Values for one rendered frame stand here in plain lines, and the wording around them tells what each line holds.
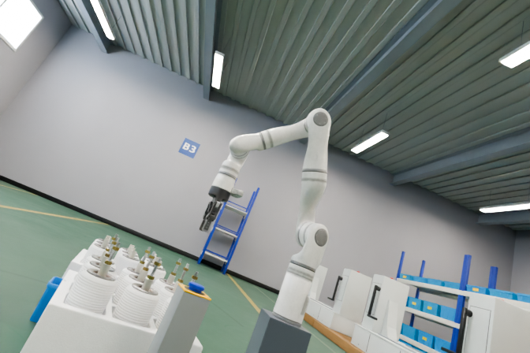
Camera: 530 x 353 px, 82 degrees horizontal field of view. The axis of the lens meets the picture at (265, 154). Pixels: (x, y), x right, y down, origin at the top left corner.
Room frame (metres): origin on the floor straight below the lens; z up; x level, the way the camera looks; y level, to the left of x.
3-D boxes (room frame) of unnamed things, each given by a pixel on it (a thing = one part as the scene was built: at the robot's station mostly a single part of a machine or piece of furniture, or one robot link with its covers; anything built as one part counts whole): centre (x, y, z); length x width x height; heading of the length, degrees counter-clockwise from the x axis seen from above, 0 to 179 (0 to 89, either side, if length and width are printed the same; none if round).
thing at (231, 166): (1.09, 0.10, 0.74); 0.09 x 0.07 x 0.15; 172
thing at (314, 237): (1.09, -0.27, 0.54); 0.09 x 0.09 x 0.17; 26
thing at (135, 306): (0.94, 0.16, 0.16); 0.10 x 0.10 x 0.18
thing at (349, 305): (4.70, -1.69, 0.45); 1.61 x 0.57 x 0.74; 5
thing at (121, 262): (1.43, 0.36, 0.16); 0.10 x 0.10 x 0.18
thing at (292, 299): (1.09, -0.27, 0.39); 0.09 x 0.09 x 0.17; 5
